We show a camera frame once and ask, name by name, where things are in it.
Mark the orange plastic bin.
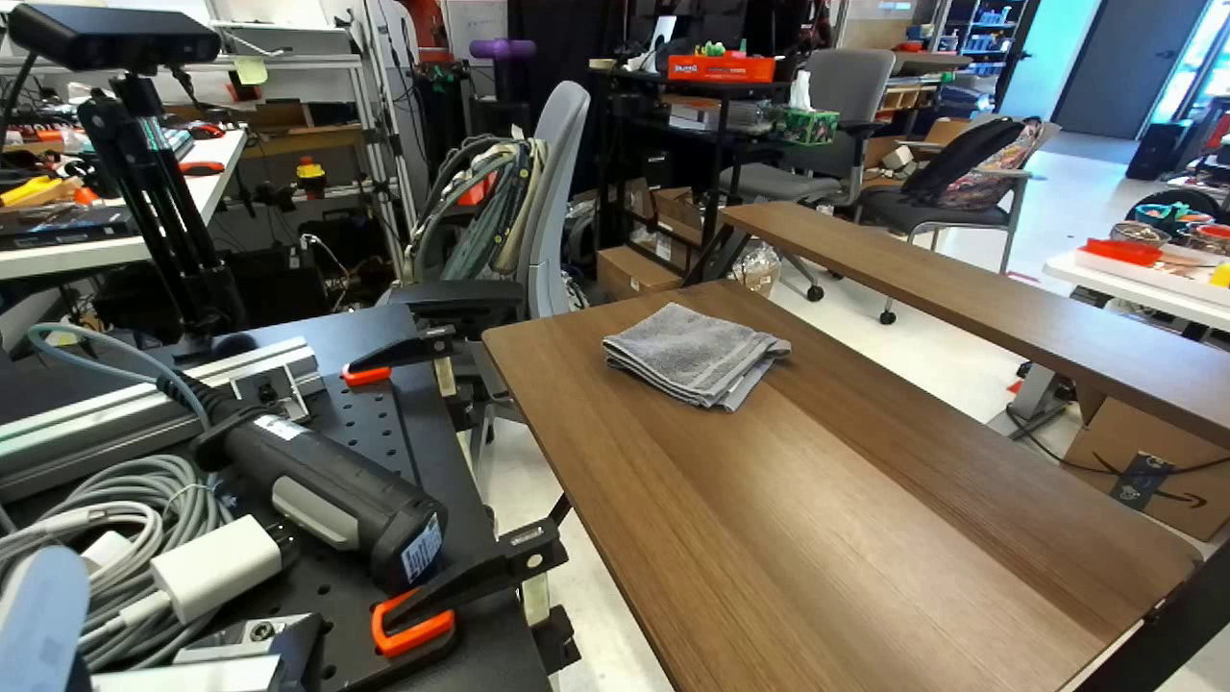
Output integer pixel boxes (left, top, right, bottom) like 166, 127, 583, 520
663, 46, 780, 87

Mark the black stereo camera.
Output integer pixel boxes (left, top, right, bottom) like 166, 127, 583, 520
5, 0, 223, 73

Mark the black chair with metal legs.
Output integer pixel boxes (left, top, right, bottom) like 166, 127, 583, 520
853, 117, 1050, 322

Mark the white cluttered workbench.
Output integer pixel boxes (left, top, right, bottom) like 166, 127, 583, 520
0, 127, 251, 286

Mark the black grey handheld device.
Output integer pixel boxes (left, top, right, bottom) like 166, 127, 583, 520
187, 413, 449, 597

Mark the grey mesh chair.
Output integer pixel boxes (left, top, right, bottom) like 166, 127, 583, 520
722, 46, 898, 305

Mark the small cardboard box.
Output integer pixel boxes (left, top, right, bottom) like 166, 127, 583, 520
590, 241, 683, 305

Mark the black camera tripod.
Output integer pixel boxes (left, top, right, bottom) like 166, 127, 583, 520
74, 69, 251, 338

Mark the orange flat plastic piece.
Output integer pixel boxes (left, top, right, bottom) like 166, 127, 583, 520
1080, 236, 1168, 268

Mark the black clamp orange handle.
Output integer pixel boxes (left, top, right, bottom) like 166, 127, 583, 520
343, 322, 496, 395
365, 497, 571, 665

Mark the white power adapter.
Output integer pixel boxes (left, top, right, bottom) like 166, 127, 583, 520
150, 511, 287, 627

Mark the purple cylinder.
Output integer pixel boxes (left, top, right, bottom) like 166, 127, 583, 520
465, 35, 538, 65

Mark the dark backpack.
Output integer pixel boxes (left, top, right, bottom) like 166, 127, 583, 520
898, 117, 1050, 215

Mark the grey towel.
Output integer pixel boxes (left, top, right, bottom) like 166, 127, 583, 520
599, 299, 797, 414

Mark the aluminium extrusion rail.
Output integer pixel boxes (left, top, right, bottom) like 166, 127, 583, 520
0, 336, 324, 505

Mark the black metal rack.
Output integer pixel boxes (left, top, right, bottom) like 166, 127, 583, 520
580, 54, 801, 281

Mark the grey office chair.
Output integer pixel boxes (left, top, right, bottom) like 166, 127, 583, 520
380, 76, 594, 428

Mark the pale rounded plastic housing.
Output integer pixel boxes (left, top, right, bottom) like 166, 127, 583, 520
0, 543, 93, 692

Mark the white table with clutter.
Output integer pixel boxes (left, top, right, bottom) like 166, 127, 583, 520
717, 199, 1230, 445

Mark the clear plastic bag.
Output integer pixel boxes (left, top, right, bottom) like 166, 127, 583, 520
733, 241, 780, 299

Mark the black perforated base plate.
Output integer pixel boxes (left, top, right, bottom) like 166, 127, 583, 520
0, 299, 580, 692

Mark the white tabletop board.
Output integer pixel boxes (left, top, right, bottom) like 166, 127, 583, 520
1043, 241, 1230, 338

